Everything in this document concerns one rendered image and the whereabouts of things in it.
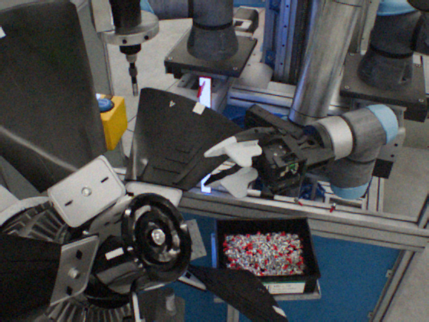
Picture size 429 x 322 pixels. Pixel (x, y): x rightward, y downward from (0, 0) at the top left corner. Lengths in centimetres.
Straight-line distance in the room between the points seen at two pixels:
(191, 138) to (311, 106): 25
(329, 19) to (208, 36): 52
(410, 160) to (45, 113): 239
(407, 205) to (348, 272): 123
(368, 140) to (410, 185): 181
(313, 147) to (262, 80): 66
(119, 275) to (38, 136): 20
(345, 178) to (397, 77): 45
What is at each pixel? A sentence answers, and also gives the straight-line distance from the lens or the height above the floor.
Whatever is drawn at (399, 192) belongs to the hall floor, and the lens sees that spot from 257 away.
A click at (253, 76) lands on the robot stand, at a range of 144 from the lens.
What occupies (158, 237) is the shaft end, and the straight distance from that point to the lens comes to 59.
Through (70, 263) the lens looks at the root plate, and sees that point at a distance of 57.
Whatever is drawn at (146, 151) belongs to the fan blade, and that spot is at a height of 119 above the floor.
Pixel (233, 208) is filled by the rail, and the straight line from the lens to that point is 117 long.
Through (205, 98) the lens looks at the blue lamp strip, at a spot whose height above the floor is 114.
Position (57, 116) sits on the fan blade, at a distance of 62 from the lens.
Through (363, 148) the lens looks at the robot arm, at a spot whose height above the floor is 117.
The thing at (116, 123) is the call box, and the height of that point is 104.
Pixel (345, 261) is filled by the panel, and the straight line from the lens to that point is 130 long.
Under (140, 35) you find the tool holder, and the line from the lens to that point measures 51.
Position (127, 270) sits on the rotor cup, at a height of 122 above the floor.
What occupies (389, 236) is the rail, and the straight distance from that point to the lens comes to 119.
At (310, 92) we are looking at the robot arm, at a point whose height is 120.
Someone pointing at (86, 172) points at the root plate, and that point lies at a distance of 62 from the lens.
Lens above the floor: 168
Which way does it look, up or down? 41 degrees down
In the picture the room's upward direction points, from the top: straight up
